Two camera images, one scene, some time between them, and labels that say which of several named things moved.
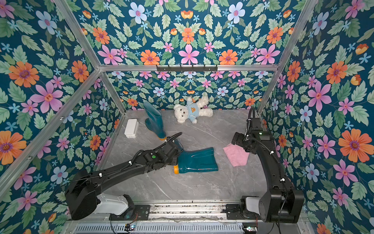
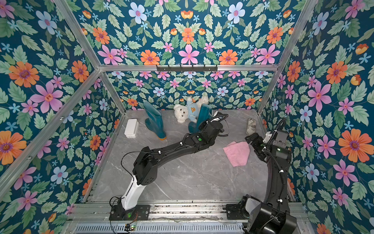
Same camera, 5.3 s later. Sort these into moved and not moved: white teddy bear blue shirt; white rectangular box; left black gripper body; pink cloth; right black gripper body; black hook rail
Moved: right black gripper body; left black gripper body
Not moved: black hook rail; white rectangular box; pink cloth; white teddy bear blue shirt
